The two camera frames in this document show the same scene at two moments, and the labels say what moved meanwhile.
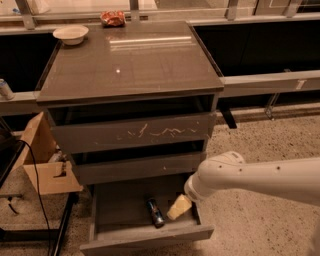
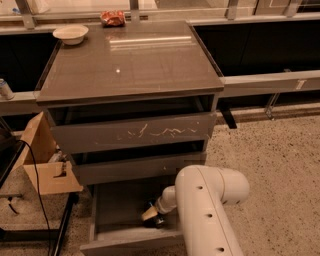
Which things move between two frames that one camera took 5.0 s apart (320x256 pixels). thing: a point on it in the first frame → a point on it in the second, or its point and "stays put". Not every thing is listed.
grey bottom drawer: x=119 y=219 stays put
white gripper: x=188 y=190 → x=161 y=204
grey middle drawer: x=137 y=168 stays put
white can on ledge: x=5 y=90 stays put
